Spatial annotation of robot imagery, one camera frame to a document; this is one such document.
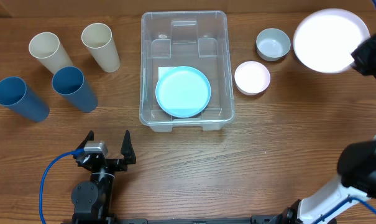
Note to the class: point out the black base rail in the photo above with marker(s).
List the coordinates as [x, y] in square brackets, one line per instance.
[200, 221]

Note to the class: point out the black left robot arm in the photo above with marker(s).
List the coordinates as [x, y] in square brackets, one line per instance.
[92, 198]

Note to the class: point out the pink plastic bowl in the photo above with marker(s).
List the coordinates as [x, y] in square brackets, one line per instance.
[252, 78]

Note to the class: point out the light blue plastic plate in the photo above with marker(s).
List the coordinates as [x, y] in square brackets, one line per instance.
[183, 92]

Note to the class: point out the blue plastic cup far left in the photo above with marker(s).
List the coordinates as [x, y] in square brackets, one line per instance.
[16, 95]

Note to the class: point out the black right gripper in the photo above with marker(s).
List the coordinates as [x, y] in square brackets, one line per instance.
[358, 57]

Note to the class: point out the cream plastic cup right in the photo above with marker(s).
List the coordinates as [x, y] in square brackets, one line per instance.
[98, 39]

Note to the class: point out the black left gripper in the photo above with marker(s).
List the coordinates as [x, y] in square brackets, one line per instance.
[127, 150]

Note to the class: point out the blue plastic cup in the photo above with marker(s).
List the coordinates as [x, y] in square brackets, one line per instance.
[70, 83]
[16, 95]

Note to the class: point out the cream plastic cup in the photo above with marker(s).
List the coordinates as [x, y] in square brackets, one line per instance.
[49, 51]
[98, 39]

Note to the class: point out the white label in bin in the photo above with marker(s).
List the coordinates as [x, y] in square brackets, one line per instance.
[162, 71]

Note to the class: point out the white pink plastic plate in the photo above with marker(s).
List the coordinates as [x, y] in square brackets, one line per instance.
[325, 39]

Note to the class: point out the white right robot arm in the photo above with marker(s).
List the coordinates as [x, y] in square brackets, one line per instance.
[356, 168]

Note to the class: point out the blue plastic cup near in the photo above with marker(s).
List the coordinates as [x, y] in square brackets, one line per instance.
[70, 83]

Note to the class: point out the clear plastic storage bin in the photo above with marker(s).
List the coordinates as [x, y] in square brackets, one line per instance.
[197, 39]

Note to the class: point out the cream plastic cup left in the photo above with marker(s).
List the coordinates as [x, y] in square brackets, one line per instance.
[49, 51]

